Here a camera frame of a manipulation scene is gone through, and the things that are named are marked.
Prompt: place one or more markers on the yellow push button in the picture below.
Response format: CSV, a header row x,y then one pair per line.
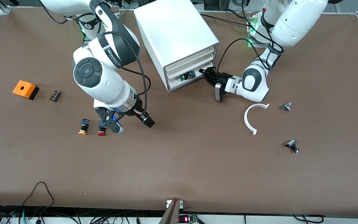
x,y
84,126

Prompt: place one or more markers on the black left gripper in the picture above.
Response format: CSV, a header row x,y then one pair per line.
x,y
223,76

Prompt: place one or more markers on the cream drawer front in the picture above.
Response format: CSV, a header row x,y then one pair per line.
x,y
191,57

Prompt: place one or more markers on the camera mounting post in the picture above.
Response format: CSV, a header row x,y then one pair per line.
x,y
171,213

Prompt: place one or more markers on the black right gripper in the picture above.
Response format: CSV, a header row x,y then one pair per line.
x,y
134,112

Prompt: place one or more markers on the silver knob switch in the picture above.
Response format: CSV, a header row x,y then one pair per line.
x,y
286,106

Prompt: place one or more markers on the device with red light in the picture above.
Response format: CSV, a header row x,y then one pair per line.
x,y
186,219

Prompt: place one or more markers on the white drawer cabinet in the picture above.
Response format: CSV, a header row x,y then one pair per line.
x,y
172,28

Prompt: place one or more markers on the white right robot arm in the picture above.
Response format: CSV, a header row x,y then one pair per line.
x,y
104,81

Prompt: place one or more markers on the black key switch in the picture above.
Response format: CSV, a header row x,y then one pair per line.
x,y
291,145

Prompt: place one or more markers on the green push button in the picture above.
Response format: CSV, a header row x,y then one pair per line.
x,y
187,75

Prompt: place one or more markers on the white curved plastic piece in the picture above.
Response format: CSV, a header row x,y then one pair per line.
x,y
246,119

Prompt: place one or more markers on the slim white drawer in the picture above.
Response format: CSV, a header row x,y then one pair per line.
x,y
191,64

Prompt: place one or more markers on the tall white drawer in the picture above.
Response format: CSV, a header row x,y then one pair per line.
x,y
197,77

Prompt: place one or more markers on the red push button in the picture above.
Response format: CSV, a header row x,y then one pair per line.
x,y
101,130

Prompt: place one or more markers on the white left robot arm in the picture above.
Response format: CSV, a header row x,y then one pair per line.
x,y
297,21

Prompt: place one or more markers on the orange button box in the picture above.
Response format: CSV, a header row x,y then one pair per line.
x,y
23,88

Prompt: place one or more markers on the small black contact block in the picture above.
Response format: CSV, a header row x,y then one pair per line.
x,y
55,95

